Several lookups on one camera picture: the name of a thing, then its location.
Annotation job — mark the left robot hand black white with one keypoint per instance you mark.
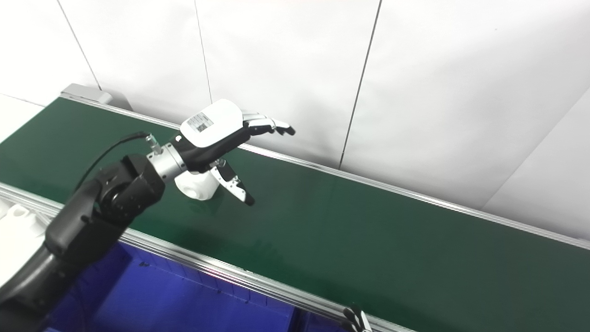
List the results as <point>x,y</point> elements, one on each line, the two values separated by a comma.
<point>212,129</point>

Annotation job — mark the large white plastic part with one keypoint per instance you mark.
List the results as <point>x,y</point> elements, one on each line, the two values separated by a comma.
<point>196,186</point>

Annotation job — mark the grey conveyor motor housing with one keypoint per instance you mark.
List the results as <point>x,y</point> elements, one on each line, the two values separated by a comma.
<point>85,93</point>

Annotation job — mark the blue plastic bin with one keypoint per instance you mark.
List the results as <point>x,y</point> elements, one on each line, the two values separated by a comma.
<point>318,325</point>
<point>175,299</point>

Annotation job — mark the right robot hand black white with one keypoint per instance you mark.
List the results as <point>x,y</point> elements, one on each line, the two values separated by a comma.
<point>357,320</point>

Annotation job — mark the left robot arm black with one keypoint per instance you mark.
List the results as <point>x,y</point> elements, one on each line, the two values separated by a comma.
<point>92,216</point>

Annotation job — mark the small white plastic part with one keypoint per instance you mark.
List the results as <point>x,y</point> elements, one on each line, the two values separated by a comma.
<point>22,216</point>

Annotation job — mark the green conveyor belt aluminium frame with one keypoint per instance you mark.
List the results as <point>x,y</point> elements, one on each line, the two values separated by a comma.
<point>368,240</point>

